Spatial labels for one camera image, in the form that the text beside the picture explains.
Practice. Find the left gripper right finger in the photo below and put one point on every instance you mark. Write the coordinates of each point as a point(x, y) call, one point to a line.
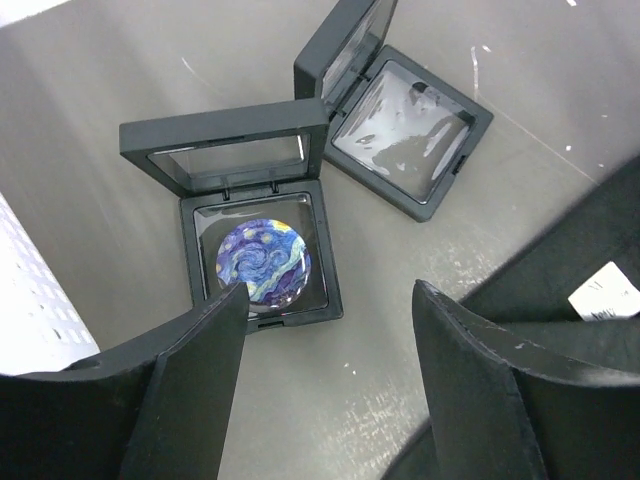
point(504, 407)

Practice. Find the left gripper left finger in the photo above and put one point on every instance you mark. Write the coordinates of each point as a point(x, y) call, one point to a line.
point(154, 407)

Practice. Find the black button shirt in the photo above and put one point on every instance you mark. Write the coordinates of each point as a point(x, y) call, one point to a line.
point(573, 290)

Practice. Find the round blue painted brooch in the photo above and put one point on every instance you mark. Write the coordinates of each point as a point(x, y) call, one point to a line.
point(270, 257)

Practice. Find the black box blue brooch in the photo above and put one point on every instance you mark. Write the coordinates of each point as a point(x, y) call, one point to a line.
point(230, 166)

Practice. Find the black box gold brooch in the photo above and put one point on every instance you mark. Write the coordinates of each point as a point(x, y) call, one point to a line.
point(394, 127)

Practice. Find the white perforated plastic basket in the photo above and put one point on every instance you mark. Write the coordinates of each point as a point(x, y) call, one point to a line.
point(41, 330)

